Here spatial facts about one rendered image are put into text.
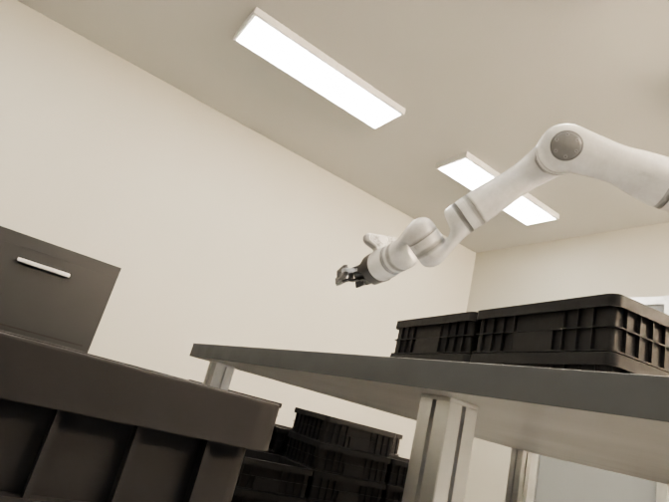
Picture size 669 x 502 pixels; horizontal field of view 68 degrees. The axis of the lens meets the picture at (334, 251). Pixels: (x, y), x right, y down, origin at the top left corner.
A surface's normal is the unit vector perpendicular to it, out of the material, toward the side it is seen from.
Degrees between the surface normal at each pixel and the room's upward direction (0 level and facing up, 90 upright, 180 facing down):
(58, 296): 90
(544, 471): 90
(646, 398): 90
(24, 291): 90
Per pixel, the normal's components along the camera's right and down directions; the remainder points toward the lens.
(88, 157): 0.55, -0.13
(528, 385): -0.80, -0.37
